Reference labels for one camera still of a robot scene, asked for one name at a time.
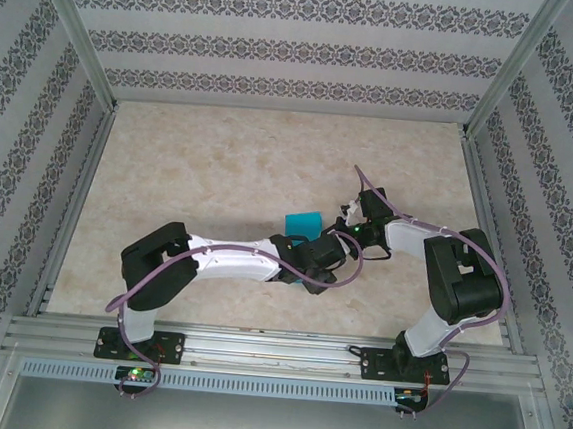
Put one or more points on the blue paper sheet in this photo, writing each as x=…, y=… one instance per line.
x=303, y=223

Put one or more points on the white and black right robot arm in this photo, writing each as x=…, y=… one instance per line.
x=461, y=285

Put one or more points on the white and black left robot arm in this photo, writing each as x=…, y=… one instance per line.
x=226, y=268

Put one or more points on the right controller board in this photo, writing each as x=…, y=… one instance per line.
x=408, y=397

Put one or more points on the left controller board with LED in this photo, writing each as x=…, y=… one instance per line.
x=134, y=374

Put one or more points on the aluminium mounting rail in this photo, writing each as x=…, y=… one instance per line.
x=269, y=353

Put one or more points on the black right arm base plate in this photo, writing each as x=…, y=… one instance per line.
x=373, y=365

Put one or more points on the aluminium table side rail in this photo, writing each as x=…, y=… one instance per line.
x=487, y=217
x=80, y=191

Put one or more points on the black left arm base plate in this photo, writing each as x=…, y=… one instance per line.
x=174, y=347

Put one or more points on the aluminium frame post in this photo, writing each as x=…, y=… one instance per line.
x=77, y=30
x=514, y=69

